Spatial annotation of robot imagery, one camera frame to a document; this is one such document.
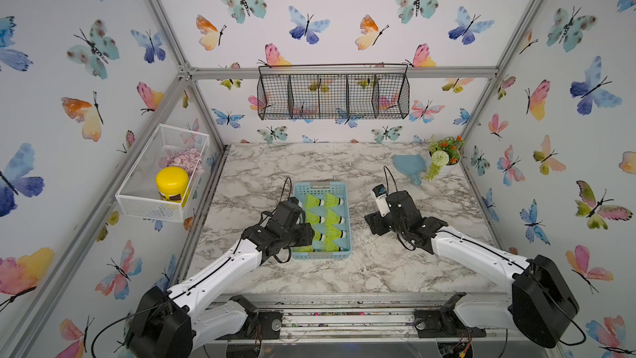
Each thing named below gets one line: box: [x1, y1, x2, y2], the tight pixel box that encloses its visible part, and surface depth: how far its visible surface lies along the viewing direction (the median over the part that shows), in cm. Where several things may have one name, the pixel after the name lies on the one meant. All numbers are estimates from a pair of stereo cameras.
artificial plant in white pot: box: [424, 135, 466, 182], surface depth 101 cm
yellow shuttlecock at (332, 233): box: [324, 225, 347, 241], surface depth 91 cm
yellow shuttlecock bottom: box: [323, 192, 344, 209], surface depth 100 cm
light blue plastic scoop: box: [392, 154, 426, 187], surface depth 118 cm
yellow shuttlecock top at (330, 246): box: [322, 239, 344, 252], surface depth 88 cm
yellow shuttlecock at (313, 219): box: [304, 210, 326, 226], surface depth 95 cm
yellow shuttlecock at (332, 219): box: [324, 208, 346, 227], surface depth 95 cm
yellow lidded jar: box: [155, 165, 190, 204], surface depth 65 cm
